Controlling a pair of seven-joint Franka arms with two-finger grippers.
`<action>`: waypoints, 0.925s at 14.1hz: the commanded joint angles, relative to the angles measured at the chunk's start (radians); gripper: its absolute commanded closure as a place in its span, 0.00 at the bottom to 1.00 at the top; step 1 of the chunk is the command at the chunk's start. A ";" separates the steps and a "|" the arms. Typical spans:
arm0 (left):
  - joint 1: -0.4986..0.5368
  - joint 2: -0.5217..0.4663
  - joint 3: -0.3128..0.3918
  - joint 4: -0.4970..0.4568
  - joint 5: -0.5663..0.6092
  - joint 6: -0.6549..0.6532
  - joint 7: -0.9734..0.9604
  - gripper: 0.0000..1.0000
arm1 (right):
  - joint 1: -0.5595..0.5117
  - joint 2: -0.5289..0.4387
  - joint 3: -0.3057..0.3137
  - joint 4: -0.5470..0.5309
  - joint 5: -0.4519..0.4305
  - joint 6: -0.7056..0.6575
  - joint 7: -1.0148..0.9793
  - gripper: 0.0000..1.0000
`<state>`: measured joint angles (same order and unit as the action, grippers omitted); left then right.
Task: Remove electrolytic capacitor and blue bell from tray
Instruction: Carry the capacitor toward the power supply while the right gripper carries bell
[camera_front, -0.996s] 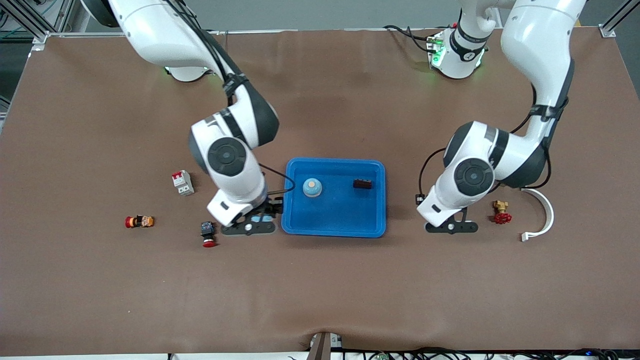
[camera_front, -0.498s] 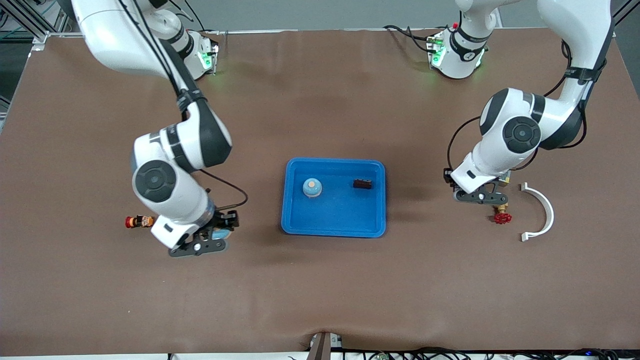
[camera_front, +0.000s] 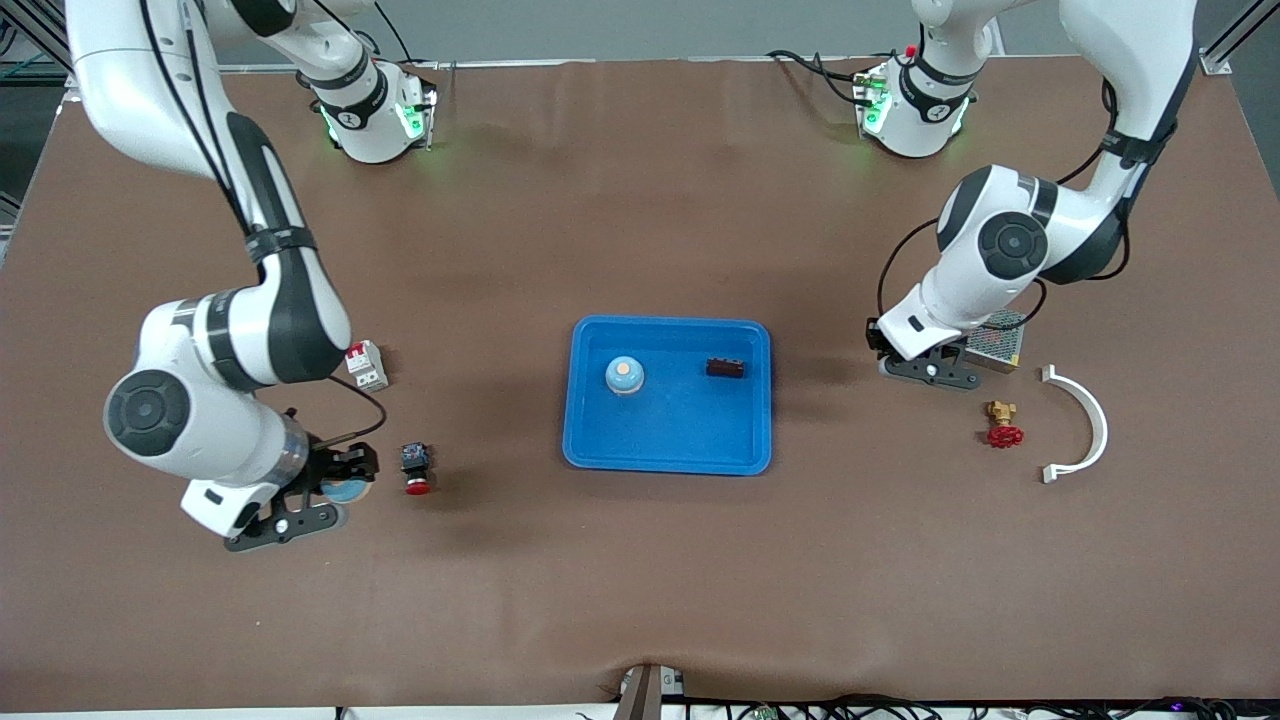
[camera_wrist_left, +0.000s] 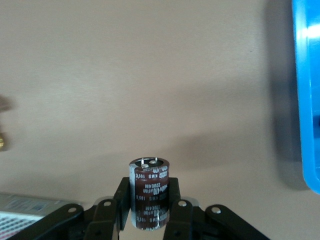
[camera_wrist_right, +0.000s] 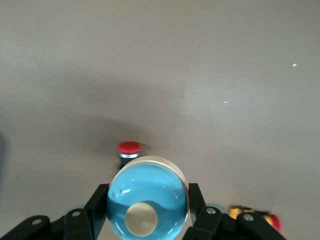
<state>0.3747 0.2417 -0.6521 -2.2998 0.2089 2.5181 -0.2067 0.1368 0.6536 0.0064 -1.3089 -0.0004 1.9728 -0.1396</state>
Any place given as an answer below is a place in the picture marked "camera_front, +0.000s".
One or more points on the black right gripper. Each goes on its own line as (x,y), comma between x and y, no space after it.
(327,468)

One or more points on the light blue call bell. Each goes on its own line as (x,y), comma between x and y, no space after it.
(624,375)
(350,493)

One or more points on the dark brown cylindrical capacitor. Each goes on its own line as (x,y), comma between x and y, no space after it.
(725,368)

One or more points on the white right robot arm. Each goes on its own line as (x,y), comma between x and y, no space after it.
(290,310)

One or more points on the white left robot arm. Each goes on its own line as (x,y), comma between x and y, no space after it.
(1010,245)

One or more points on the red emergency stop button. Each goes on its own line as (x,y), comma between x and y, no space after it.
(416,468)

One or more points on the white red circuit breaker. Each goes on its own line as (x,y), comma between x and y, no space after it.
(370,368)

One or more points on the metal mesh power supply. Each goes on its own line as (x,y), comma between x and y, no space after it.
(1005,345)

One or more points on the blue plastic tray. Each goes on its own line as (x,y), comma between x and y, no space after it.
(680,430)

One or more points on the brown table cover sheet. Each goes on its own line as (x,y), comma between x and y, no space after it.
(640,580)

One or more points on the white curved plastic bracket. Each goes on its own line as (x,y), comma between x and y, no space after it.
(1102,428)

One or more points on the grey metal table bracket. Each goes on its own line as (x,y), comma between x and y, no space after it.
(640,695)

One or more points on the aluminium frame post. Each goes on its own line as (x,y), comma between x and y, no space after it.
(1214,63)
(40,32)

